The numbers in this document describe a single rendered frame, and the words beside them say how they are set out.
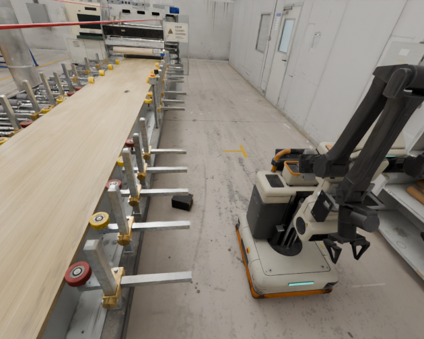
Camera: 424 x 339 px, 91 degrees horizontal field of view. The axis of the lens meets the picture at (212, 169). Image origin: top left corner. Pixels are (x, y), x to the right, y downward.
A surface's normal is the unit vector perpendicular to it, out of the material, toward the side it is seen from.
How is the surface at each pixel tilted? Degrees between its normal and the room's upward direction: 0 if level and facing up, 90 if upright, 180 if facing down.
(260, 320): 0
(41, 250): 0
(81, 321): 0
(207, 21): 90
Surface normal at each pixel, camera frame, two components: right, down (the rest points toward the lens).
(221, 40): 0.12, 0.58
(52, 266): 0.07, -0.81
